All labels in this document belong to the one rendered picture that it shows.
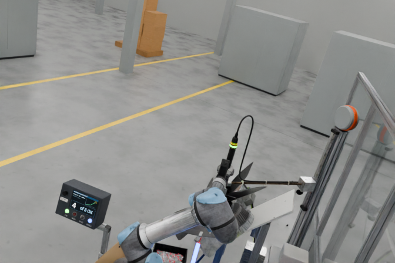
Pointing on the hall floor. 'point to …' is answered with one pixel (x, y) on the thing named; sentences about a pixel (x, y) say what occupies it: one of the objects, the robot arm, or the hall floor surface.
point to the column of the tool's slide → (300, 232)
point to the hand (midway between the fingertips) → (228, 164)
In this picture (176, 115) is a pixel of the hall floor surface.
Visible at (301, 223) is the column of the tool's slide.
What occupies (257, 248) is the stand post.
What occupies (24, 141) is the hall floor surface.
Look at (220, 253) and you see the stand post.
